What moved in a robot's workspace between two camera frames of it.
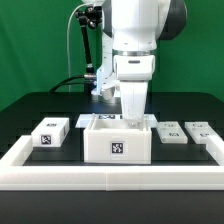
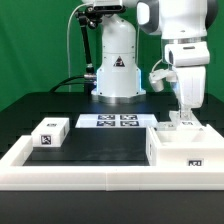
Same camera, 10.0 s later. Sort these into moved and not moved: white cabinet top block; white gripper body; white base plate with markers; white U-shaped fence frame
Moved: white gripper body
Not moved: white base plate with markers; white cabinet top block; white U-shaped fence frame
